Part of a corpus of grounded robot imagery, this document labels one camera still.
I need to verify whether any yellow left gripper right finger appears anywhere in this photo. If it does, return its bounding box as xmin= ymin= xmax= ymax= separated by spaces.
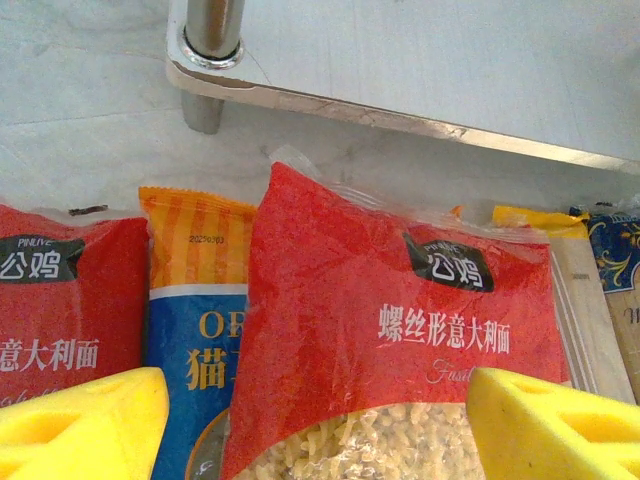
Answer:
xmin=465 ymin=367 xmax=640 ymax=480

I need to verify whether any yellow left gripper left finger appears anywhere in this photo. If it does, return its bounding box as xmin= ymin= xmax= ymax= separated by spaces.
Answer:
xmin=0 ymin=366 xmax=170 ymax=480

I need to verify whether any red spaghetti bag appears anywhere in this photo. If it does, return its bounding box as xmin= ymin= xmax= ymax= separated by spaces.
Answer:
xmin=0 ymin=202 xmax=151 ymax=411

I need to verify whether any yellow spaghetti bag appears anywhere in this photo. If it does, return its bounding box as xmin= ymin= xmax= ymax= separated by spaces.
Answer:
xmin=492 ymin=204 xmax=632 ymax=406

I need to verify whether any blue and orange pasta bag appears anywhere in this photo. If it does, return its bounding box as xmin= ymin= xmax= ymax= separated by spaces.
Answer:
xmin=138 ymin=186 xmax=259 ymax=480

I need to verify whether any blue ornate spaghetti bag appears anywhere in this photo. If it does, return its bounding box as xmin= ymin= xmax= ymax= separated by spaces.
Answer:
xmin=569 ymin=199 xmax=640 ymax=407

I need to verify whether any red fusilli pasta bag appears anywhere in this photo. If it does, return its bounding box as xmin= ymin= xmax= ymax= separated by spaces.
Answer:
xmin=219 ymin=144 xmax=574 ymax=480

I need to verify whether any white metal shelf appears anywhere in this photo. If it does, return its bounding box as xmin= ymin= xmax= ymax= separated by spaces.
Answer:
xmin=164 ymin=0 xmax=640 ymax=176

